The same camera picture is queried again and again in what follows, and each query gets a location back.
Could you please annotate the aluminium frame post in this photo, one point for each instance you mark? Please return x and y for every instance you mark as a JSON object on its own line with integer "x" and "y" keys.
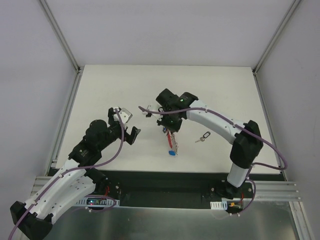
{"x": 59, "y": 34}
{"x": 277, "y": 34}

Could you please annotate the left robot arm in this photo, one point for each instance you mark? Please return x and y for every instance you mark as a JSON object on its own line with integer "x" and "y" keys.
{"x": 77, "y": 178}

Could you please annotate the black-headed key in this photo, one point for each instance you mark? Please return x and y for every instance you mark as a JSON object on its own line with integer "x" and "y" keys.
{"x": 203, "y": 137}

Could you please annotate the right aluminium frame post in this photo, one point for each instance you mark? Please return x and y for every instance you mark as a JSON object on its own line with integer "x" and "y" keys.
{"x": 277, "y": 34}

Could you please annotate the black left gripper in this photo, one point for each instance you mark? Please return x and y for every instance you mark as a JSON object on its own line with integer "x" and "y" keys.
{"x": 121, "y": 132}

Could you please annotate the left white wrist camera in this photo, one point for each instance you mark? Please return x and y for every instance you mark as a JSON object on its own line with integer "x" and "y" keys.
{"x": 123, "y": 114}

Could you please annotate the left aluminium frame post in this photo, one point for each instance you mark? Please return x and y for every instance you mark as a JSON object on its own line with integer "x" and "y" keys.
{"x": 59, "y": 34}

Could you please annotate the white cable duct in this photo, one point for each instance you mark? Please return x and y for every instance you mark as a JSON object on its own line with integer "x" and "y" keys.
{"x": 219, "y": 205}
{"x": 97, "y": 202}

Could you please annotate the right white cable duct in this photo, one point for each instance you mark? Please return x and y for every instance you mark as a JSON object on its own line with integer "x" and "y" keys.
{"x": 219, "y": 205}

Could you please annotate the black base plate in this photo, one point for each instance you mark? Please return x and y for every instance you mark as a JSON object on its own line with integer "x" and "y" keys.
{"x": 173, "y": 190}

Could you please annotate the left white cable duct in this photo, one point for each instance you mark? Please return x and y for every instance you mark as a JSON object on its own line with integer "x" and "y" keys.
{"x": 97, "y": 202}

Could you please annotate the aluminium rail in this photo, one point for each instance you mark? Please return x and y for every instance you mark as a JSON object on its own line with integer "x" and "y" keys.
{"x": 277, "y": 191}

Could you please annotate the red-handled metal key organizer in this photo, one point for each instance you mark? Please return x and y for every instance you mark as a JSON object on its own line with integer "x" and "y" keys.
{"x": 172, "y": 143}

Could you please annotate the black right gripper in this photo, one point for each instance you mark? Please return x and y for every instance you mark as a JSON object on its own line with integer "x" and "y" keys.
{"x": 171, "y": 125}

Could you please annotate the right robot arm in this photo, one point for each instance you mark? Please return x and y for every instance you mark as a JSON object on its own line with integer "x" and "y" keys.
{"x": 243, "y": 136}

